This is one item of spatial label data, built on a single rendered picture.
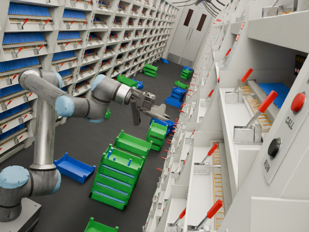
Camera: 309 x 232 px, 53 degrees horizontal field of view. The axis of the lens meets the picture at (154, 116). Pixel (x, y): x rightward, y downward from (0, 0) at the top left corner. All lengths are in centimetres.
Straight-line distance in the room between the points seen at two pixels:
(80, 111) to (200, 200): 83
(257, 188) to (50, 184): 171
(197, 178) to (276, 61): 40
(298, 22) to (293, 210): 25
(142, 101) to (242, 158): 106
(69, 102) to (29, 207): 92
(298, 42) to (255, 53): 51
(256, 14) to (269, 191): 70
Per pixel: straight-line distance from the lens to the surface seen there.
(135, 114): 141
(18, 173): 188
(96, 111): 143
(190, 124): 169
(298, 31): 43
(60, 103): 138
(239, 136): 49
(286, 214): 26
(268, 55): 93
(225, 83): 93
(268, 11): 74
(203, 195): 71
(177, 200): 106
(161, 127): 385
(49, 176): 193
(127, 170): 234
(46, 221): 226
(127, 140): 285
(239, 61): 92
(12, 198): 190
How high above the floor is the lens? 149
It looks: 18 degrees down
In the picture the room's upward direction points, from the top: 20 degrees clockwise
